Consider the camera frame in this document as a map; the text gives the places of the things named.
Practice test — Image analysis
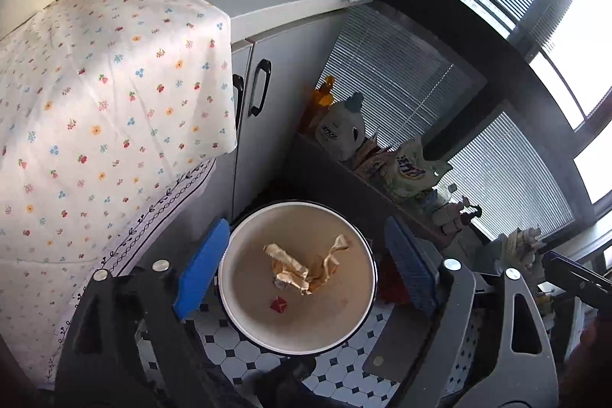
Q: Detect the orange refill pouch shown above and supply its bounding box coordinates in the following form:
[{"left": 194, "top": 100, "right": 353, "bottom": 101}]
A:
[{"left": 354, "top": 128, "right": 397, "bottom": 179}]

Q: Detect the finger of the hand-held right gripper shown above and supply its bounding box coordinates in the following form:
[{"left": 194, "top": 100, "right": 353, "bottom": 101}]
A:
[{"left": 542, "top": 250, "right": 612, "bottom": 308}]

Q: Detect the green white refill pouch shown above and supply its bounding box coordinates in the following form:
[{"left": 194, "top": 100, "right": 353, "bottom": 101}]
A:
[{"left": 382, "top": 138, "right": 452, "bottom": 203}]

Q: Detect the red object on floor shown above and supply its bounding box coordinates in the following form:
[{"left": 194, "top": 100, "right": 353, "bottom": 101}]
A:
[{"left": 378, "top": 257, "right": 407, "bottom": 306}]

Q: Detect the round beige waste bin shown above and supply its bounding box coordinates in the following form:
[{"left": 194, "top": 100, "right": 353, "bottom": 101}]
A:
[{"left": 217, "top": 200, "right": 378, "bottom": 358}]

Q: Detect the white kitchen cabinet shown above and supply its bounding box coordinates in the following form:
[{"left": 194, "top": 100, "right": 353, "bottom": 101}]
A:
[{"left": 189, "top": 0, "right": 366, "bottom": 224}]

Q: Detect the white cloth with black border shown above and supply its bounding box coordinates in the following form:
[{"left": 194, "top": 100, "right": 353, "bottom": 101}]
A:
[{"left": 48, "top": 157, "right": 218, "bottom": 385}]

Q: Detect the crumpled tan paper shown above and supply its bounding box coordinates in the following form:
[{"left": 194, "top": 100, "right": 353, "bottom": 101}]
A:
[{"left": 263, "top": 233, "right": 352, "bottom": 296}]

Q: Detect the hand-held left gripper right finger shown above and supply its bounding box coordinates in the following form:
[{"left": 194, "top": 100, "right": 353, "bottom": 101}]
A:
[{"left": 385, "top": 216, "right": 560, "bottom": 408}]

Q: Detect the black window frame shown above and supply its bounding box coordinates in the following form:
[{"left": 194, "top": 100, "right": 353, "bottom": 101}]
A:
[{"left": 373, "top": 0, "right": 612, "bottom": 275}]

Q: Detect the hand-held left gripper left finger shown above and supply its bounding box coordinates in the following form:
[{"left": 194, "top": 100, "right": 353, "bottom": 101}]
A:
[{"left": 54, "top": 218, "right": 259, "bottom": 408}]

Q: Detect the white plastic bottle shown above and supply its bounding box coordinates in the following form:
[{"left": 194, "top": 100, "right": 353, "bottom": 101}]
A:
[{"left": 430, "top": 183, "right": 460, "bottom": 218}]

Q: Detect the person's right hand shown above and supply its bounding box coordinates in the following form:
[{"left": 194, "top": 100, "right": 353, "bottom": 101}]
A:
[{"left": 576, "top": 317, "right": 612, "bottom": 385}]

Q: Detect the orange bottle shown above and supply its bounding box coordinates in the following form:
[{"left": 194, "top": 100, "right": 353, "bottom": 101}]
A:
[{"left": 306, "top": 76, "right": 338, "bottom": 128}]

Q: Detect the pale plastic pouch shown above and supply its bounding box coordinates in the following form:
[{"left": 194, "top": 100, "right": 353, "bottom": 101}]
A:
[{"left": 492, "top": 224, "right": 546, "bottom": 275}]

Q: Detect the black cabinet door handle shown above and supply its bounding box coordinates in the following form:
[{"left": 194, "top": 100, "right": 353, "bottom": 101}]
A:
[
  {"left": 232, "top": 73, "right": 246, "bottom": 132},
  {"left": 247, "top": 59, "right": 272, "bottom": 118}
]

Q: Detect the grey-brown flat board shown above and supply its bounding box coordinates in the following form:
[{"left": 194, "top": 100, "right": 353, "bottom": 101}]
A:
[{"left": 362, "top": 315, "right": 431, "bottom": 386}]

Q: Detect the white washing machine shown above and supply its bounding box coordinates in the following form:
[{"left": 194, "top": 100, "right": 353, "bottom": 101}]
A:
[{"left": 191, "top": 152, "right": 236, "bottom": 246}]

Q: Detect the floral white tablecloth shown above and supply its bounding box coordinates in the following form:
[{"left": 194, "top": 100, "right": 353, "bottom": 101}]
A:
[{"left": 0, "top": 0, "right": 238, "bottom": 327}]

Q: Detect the white detergent jug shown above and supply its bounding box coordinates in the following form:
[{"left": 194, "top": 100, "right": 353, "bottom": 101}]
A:
[{"left": 316, "top": 93, "right": 366, "bottom": 161}]

